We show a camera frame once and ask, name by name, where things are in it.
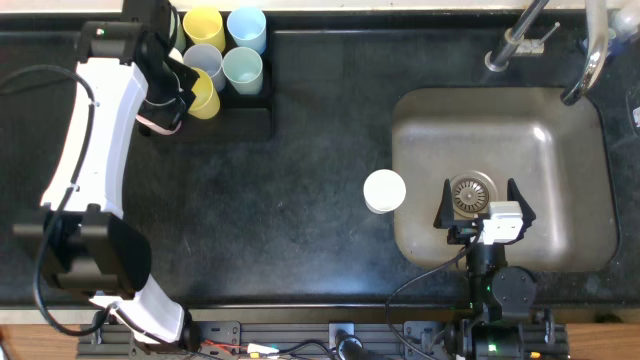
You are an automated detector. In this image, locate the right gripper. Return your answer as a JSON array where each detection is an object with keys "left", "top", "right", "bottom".
[{"left": 432, "top": 177, "right": 538, "bottom": 247}]

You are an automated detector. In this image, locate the yellow cup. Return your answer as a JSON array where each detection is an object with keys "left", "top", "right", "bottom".
[
  {"left": 185, "top": 67, "right": 222, "bottom": 121},
  {"left": 182, "top": 5, "right": 227, "bottom": 54}
]

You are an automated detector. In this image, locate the steel sink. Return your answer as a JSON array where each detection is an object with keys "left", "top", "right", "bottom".
[{"left": 391, "top": 87, "right": 621, "bottom": 274}]

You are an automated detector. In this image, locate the steel tap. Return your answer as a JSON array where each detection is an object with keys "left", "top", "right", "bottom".
[{"left": 483, "top": 0, "right": 612, "bottom": 107}]

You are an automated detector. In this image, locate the blue soap bottle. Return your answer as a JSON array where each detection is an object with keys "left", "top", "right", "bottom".
[{"left": 579, "top": 2, "right": 640, "bottom": 59}]

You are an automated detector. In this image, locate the black tray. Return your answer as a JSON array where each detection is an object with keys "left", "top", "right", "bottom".
[{"left": 137, "top": 7, "right": 275, "bottom": 144}]

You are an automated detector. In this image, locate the light teal cup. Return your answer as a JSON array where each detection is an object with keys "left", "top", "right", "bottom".
[{"left": 221, "top": 46, "right": 265, "bottom": 96}]

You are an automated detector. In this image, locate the blue cup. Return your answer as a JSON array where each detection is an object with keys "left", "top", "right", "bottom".
[{"left": 226, "top": 6, "right": 268, "bottom": 55}]

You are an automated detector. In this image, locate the grey cup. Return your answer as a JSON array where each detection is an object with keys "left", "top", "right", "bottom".
[{"left": 182, "top": 43, "right": 226, "bottom": 93}]

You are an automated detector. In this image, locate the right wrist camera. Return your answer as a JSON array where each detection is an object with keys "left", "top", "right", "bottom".
[{"left": 480, "top": 200, "right": 525, "bottom": 246}]

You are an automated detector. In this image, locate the black cable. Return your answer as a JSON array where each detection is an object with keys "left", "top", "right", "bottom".
[
  {"left": 0, "top": 63, "right": 116, "bottom": 337},
  {"left": 383, "top": 224, "right": 484, "bottom": 360}
]

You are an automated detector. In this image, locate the mounting rail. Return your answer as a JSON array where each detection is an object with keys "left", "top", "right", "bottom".
[{"left": 77, "top": 319, "right": 571, "bottom": 360}]

